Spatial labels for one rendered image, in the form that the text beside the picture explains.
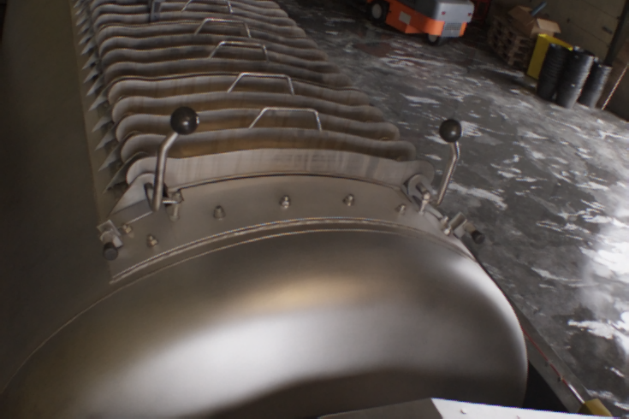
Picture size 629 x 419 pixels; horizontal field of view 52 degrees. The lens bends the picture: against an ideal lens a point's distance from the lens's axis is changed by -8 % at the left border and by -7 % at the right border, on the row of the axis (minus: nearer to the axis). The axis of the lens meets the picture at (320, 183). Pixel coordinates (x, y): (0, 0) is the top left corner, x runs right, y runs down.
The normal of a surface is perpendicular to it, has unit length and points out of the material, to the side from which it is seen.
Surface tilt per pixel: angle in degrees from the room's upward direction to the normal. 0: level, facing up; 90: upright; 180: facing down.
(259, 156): 90
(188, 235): 21
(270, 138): 90
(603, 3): 90
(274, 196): 7
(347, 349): 67
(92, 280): 37
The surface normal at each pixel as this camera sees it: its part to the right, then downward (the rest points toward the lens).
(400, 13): -0.77, 0.15
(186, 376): 0.22, 0.16
